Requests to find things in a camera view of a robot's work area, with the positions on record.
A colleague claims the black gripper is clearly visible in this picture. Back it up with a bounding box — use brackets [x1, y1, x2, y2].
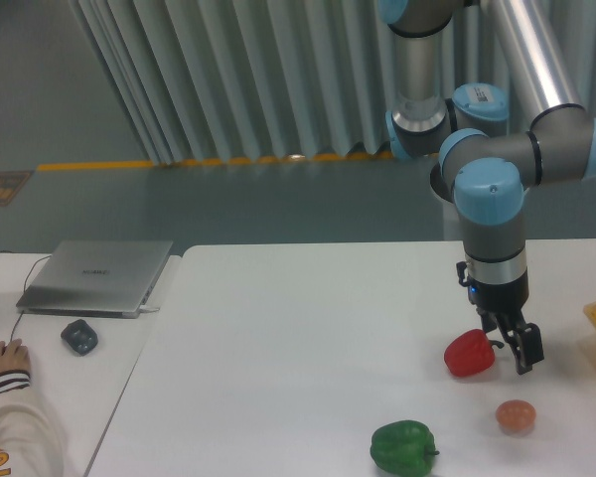
[456, 261, 544, 374]

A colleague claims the silver closed laptop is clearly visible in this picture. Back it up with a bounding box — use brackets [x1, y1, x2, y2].
[17, 240, 173, 318]

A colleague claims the pleated grey curtain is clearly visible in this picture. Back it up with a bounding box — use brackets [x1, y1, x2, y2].
[72, 1, 596, 184]

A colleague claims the dark grey small device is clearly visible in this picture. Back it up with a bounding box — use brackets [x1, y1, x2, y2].
[61, 319, 98, 357]

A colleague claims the cream striped sleeve forearm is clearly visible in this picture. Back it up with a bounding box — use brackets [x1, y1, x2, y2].
[0, 370, 64, 476]

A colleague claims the green bell pepper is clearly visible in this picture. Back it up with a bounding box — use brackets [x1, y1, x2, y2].
[370, 420, 439, 476]

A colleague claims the black mouse cable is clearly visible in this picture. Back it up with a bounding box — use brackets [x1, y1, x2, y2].
[0, 250, 54, 344]

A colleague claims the brown egg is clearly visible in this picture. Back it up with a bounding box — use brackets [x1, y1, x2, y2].
[495, 399, 536, 433]

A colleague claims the red bell pepper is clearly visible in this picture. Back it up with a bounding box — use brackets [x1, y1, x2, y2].
[444, 329, 496, 378]

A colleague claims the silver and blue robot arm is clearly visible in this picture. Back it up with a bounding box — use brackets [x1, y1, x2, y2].
[378, 1, 596, 374]

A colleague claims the person's hand on mouse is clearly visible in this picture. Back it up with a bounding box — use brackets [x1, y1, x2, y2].
[0, 339, 32, 375]

